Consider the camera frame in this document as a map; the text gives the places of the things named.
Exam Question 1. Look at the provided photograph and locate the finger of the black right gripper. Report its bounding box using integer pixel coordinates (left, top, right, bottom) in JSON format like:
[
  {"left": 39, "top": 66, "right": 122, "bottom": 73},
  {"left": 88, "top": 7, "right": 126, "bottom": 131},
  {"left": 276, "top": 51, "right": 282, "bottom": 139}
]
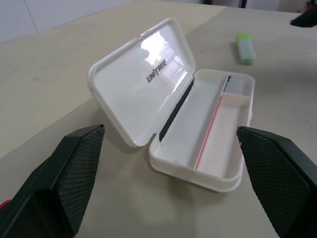
[{"left": 289, "top": 6, "right": 317, "bottom": 28}]

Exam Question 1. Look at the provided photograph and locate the white open pencil case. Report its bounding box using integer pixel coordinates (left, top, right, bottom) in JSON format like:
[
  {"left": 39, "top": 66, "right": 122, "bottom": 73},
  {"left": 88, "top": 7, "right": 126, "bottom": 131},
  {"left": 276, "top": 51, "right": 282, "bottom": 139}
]
[{"left": 88, "top": 17, "right": 256, "bottom": 194}]

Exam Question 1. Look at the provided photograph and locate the green highlighter pen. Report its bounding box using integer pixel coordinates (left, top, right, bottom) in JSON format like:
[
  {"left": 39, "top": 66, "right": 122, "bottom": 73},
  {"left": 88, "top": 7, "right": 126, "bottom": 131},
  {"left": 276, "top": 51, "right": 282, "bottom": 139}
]
[{"left": 234, "top": 33, "right": 256, "bottom": 65}]

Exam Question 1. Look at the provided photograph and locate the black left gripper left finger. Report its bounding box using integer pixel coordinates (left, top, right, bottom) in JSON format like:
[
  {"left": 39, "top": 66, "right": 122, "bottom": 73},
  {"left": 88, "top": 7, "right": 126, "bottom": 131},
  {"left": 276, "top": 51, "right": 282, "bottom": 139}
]
[{"left": 0, "top": 123, "right": 105, "bottom": 238}]

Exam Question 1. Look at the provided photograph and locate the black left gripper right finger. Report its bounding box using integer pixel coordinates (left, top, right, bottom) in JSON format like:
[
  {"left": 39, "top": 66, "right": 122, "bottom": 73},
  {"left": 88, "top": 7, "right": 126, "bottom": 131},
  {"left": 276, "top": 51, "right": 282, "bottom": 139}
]
[{"left": 236, "top": 125, "right": 317, "bottom": 238}]

